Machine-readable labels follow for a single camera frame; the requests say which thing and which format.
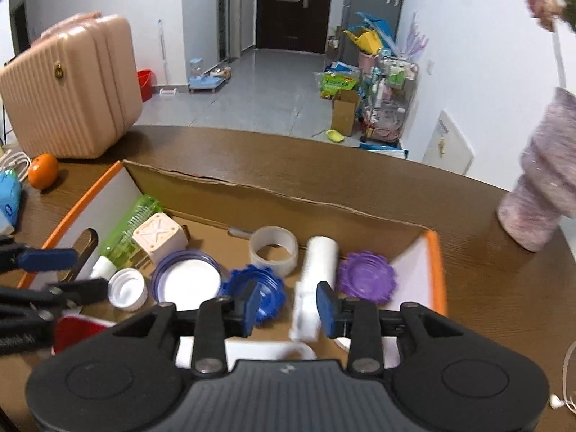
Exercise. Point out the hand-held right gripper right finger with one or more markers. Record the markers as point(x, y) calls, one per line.
point(325, 311)

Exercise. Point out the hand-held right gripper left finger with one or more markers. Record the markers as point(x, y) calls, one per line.
point(252, 307)

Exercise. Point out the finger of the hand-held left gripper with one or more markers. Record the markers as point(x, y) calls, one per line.
point(81, 291)
point(45, 258)

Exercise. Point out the white plastic bottle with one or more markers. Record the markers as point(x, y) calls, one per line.
point(317, 265)

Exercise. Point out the white screw cap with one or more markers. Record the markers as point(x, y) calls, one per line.
point(128, 289)

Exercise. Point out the orange white cardboard box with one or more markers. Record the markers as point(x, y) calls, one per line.
point(288, 216)

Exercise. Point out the blue ridged lid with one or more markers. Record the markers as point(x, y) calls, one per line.
point(270, 290)

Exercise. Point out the red white plastic case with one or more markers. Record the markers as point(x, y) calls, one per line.
point(83, 333)

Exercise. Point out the white mug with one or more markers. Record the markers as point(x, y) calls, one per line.
point(270, 350)

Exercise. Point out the purple ridged lid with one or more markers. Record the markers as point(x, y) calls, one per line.
point(366, 279)

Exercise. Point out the clear tape roll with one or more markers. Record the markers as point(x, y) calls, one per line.
point(273, 252)

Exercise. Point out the blue tissue packet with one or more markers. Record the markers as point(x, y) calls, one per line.
point(10, 200)

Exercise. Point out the purple rimmed white lid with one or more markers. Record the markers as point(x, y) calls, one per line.
point(186, 279)

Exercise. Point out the green transparent bottle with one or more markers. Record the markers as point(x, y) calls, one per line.
point(128, 234)

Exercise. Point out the grey pen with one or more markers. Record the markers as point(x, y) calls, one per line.
point(239, 233)

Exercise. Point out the orange fruit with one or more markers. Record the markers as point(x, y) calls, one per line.
point(43, 171)

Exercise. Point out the cream cube box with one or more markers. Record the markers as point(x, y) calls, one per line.
point(158, 236)

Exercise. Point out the blue floor packet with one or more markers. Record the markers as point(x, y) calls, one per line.
point(382, 150)

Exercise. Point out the pink ribbed suitcase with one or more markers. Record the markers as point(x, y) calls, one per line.
point(72, 90)

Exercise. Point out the yellow green dish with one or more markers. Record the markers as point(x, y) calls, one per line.
point(335, 135)

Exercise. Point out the brown floor carton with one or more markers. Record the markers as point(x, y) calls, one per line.
point(345, 114)

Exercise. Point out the red bucket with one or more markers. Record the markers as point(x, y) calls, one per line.
point(145, 85)

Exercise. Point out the cluttered storage cart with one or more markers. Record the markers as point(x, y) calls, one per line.
point(389, 99)

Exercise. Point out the green printed bag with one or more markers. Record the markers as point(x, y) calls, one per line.
point(339, 83)

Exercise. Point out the blue pet water feeder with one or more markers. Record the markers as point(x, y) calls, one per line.
point(204, 76)

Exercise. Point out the white earphones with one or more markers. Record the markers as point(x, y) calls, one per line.
point(568, 382)

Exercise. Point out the pink ribbed vase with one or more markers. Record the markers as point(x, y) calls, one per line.
point(542, 180)

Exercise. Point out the yellow toy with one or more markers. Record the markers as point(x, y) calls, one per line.
point(363, 41)

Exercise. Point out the dark brown door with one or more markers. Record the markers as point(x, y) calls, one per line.
point(294, 6)

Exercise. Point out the white wall board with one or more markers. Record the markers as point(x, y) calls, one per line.
point(450, 144)

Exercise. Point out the blue folded frame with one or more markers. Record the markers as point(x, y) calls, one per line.
point(375, 24)

